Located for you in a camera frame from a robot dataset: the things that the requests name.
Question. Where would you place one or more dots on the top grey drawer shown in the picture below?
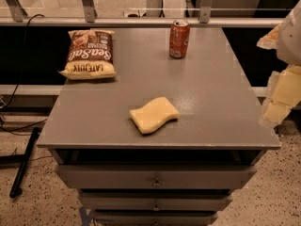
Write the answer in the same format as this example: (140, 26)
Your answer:
(155, 176)

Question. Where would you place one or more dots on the middle grey drawer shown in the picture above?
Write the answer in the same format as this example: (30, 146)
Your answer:
(155, 201)

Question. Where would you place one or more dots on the yellow wavy sponge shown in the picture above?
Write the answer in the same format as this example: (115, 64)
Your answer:
(153, 115)

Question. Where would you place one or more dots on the bottom grey drawer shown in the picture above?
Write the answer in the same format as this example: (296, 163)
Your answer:
(154, 218)

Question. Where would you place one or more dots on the grey drawer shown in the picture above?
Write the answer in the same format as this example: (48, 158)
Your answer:
(155, 201)
(154, 218)
(155, 176)

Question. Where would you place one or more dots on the brown sea salt chip bag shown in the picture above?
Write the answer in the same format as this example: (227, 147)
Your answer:
(90, 55)

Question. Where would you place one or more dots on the orange soda can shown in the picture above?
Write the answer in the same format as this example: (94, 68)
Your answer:
(179, 38)

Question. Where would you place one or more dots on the black metal floor stand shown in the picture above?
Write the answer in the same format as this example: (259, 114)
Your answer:
(21, 162)

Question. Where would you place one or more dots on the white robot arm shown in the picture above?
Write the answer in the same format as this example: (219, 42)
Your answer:
(283, 92)

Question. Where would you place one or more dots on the metal railing frame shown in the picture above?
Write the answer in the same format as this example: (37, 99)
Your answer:
(126, 13)

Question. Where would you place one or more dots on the grey drawer cabinet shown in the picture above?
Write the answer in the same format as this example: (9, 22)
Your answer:
(168, 141)

